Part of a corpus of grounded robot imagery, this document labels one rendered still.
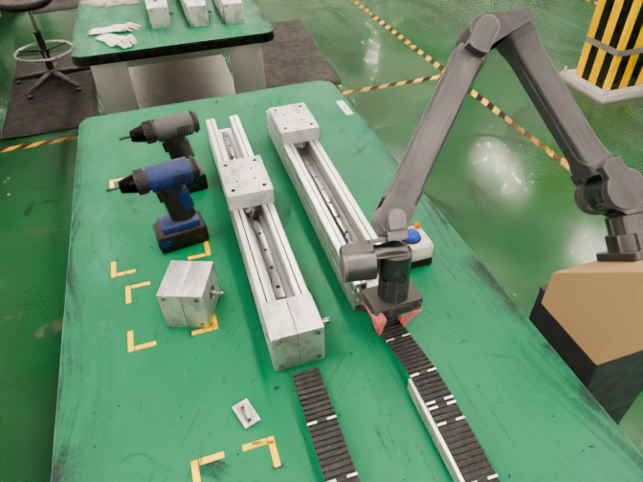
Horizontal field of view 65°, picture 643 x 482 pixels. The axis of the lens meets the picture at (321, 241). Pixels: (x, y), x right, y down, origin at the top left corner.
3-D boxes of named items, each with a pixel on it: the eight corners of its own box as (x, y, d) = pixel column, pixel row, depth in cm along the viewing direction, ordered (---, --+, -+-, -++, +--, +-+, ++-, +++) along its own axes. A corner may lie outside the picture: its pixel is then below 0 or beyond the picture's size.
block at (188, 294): (221, 329, 103) (213, 296, 97) (166, 326, 104) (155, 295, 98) (231, 293, 111) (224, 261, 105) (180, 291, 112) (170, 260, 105)
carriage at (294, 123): (320, 147, 145) (319, 126, 141) (282, 154, 143) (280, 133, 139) (304, 122, 157) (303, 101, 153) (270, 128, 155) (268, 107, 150)
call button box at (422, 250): (432, 264, 116) (434, 244, 112) (392, 273, 114) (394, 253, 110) (416, 243, 122) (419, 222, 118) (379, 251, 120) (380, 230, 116)
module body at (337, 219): (397, 301, 108) (400, 273, 102) (353, 313, 106) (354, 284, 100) (298, 129, 166) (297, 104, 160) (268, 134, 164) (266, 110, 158)
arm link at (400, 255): (417, 253, 87) (407, 234, 92) (378, 258, 86) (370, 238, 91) (413, 283, 91) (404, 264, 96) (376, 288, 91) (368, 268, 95)
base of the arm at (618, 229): (681, 250, 91) (634, 251, 102) (671, 206, 91) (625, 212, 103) (636, 261, 90) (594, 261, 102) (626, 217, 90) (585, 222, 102)
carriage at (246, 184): (276, 210, 123) (274, 187, 119) (231, 220, 121) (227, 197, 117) (261, 176, 135) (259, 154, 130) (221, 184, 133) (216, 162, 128)
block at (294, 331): (337, 355, 98) (337, 323, 92) (275, 372, 95) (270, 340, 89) (322, 320, 104) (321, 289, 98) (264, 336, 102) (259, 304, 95)
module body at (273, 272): (312, 323, 104) (310, 295, 98) (264, 336, 102) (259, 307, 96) (241, 139, 162) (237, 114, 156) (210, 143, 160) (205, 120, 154)
